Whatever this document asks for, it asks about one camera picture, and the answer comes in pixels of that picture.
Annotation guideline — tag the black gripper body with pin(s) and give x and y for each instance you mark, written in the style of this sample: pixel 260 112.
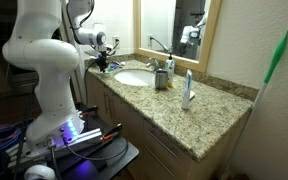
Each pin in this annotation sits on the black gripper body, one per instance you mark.
pixel 104 59

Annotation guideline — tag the white contact lens case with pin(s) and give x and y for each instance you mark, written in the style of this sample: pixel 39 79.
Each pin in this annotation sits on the white contact lens case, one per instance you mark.
pixel 104 72

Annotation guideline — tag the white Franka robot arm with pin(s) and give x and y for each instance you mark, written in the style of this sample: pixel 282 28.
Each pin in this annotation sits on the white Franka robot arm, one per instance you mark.
pixel 40 56

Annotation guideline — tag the white sink basin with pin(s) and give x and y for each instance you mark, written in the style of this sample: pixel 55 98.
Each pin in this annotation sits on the white sink basin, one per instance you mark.
pixel 132 77

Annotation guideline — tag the black orange clamp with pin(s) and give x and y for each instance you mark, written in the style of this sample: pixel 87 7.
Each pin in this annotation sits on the black orange clamp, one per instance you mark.
pixel 90 109
pixel 112 131

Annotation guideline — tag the chrome faucet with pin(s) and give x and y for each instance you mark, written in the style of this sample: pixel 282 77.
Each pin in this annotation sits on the chrome faucet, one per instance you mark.
pixel 153 63

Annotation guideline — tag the grey metal cup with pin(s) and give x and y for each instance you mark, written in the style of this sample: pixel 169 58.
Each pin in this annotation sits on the grey metal cup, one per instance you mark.
pixel 161 80

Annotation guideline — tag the white soap pump bottle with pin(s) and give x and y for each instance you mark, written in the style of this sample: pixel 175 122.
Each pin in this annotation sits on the white soap pump bottle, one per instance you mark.
pixel 170 70

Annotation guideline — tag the wooden framed mirror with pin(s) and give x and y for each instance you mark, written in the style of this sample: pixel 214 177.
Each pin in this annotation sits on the wooden framed mirror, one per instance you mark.
pixel 157 20

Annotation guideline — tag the black robot cart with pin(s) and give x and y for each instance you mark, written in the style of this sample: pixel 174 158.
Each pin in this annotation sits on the black robot cart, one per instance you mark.
pixel 117 156

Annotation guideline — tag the small white soap bar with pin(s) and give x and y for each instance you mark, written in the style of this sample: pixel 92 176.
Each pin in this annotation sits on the small white soap bar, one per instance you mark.
pixel 192 95

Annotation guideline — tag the wooden vanity cabinet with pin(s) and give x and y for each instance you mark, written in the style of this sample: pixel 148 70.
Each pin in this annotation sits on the wooden vanity cabinet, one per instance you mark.
pixel 157 146

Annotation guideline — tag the white round device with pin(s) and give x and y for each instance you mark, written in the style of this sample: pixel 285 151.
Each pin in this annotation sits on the white round device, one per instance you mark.
pixel 39 173

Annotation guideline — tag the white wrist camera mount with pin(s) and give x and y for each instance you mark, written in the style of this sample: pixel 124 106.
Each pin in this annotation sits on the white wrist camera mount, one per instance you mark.
pixel 92 52

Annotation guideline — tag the white wall outlet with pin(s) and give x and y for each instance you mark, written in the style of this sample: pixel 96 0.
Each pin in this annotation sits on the white wall outlet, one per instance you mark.
pixel 116 40

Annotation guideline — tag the white door frame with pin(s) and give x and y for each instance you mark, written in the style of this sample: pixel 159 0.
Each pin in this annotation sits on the white door frame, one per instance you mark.
pixel 67 80

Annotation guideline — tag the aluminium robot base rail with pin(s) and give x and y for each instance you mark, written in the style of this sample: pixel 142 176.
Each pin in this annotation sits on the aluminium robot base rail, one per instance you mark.
pixel 87 136

